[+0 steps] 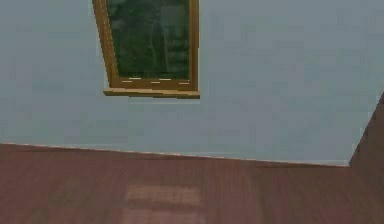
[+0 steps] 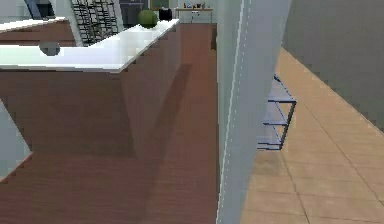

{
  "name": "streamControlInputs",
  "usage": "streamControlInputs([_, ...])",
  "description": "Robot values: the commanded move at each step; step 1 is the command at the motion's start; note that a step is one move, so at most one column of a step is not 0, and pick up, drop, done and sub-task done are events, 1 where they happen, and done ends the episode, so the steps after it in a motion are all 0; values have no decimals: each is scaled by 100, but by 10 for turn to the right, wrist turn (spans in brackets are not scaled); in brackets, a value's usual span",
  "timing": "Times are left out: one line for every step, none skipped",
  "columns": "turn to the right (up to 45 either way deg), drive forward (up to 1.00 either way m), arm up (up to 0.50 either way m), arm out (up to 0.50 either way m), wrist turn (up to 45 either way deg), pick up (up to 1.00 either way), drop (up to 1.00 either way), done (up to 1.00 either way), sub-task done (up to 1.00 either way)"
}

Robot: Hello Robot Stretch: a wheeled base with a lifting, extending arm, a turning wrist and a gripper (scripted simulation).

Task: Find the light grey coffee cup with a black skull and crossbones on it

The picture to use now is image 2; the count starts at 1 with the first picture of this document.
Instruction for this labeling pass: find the brown counter with white top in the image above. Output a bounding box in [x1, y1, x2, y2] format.
[0, 17, 183, 158]

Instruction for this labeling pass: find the dark blue metal shelf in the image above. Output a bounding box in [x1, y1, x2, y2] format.
[256, 73, 298, 151]

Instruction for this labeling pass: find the white cabinet with wooden top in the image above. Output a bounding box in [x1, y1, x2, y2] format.
[175, 7, 214, 25]

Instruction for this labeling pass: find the grey round bowl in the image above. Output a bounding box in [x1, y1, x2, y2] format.
[39, 41, 61, 57]

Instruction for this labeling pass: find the black wire rack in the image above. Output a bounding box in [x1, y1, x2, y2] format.
[70, 0, 120, 47]

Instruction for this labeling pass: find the dark grey fridge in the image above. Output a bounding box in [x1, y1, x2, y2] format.
[118, 0, 149, 28]

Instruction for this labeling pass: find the dark grey chair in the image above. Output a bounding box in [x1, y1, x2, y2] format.
[23, 0, 57, 20]

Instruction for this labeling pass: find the green round ball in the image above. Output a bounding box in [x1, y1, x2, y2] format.
[138, 9, 159, 29]

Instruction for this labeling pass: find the black box-shaped appliance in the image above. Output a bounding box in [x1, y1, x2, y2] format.
[158, 7, 173, 22]

